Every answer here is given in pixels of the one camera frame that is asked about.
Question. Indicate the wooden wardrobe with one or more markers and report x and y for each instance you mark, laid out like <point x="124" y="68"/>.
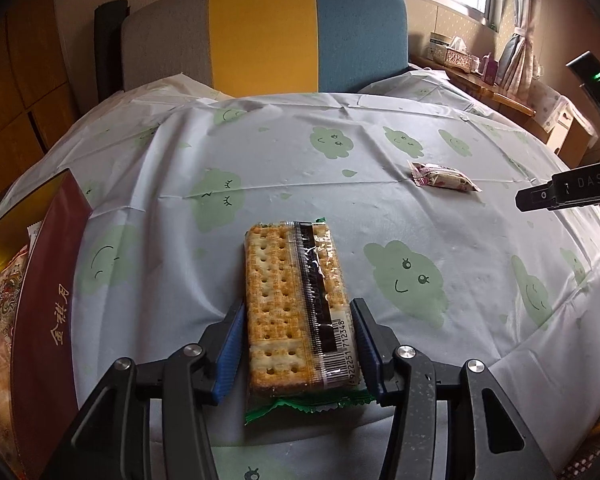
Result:
<point x="25" y="70"/>

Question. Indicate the grey yellow blue headboard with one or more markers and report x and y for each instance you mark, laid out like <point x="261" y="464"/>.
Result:
<point x="260" y="35"/>

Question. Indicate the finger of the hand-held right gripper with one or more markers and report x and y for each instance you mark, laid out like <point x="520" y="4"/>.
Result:
<point x="535" y="197"/>

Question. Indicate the white round container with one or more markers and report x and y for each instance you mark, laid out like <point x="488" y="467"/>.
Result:
<point x="437" y="44"/>

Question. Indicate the cream floral curtain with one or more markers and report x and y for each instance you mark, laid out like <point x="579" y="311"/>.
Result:
<point x="522" y="45"/>

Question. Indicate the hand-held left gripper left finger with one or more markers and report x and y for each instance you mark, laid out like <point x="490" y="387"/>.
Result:
<point x="231" y="355"/>

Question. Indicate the purple bottle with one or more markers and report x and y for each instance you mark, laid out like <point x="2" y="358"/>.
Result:
<point x="491" y="69"/>

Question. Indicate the black bed post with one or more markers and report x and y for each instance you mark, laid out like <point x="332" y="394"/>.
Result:
<point x="109" y="50"/>

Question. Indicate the white green-print bed cover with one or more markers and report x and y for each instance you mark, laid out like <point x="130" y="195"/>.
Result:
<point x="330" y="170"/>

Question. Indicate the wooden bedside desk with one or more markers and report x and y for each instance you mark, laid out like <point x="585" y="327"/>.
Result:
<point x="485" y="87"/>

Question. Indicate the clear cracker packet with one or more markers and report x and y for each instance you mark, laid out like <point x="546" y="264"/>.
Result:
<point x="290" y="310"/>

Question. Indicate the red clear-window snack bag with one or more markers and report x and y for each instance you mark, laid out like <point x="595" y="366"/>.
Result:
<point x="7" y="290"/>

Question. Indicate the light wooden cabinet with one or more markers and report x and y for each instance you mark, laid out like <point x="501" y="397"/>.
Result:
<point x="565" y="120"/>

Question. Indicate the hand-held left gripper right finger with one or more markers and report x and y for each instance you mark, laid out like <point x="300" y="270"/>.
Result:
<point x="366" y="360"/>

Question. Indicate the white patterned tissue box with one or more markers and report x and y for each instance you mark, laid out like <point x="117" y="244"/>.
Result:
<point x="459" y="55"/>

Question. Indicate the small pink candy packet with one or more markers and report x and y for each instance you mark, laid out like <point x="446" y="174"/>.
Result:
<point x="445" y="177"/>

